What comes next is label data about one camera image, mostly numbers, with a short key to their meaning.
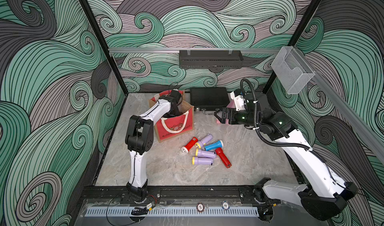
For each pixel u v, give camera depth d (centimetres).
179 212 76
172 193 75
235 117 57
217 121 60
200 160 82
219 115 61
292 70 79
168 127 80
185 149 86
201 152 85
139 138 54
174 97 79
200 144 88
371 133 52
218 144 87
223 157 84
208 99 154
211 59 96
